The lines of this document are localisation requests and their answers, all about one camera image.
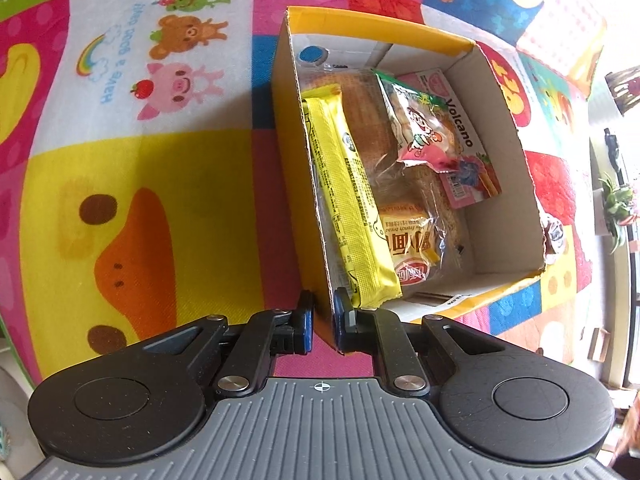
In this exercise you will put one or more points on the cartoon rice cracker packet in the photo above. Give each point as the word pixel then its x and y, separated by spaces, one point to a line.
pixel 420 125

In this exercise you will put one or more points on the colourful cartoon play mat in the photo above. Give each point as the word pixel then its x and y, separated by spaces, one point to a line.
pixel 150 185

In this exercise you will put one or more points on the yellow cardboard box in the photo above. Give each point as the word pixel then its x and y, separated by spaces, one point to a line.
pixel 500 210

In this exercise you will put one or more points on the green potted plant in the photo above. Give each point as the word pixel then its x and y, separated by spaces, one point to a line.
pixel 617 205

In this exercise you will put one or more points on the pink biscuit stick box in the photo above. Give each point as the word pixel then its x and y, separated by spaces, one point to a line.
pixel 477 180

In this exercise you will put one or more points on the small cardboard piece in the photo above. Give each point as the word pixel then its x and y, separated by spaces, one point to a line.
pixel 597 345

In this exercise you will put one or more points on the long yellow snack packet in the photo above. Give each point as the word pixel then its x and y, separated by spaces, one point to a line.
pixel 345 195

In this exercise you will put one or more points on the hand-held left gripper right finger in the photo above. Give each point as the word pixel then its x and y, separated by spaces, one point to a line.
pixel 341 327

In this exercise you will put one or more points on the silver foil snack wrapper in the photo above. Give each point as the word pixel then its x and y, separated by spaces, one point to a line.
pixel 554 237

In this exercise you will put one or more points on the small round bread packet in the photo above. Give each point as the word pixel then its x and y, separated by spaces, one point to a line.
pixel 405 245

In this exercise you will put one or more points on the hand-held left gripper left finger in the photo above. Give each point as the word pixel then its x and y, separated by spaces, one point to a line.
pixel 307 330

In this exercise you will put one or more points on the dark clip on ledge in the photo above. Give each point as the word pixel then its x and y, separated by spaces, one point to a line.
pixel 612 147

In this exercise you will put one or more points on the large bread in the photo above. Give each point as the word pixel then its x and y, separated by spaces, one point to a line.
pixel 370 125

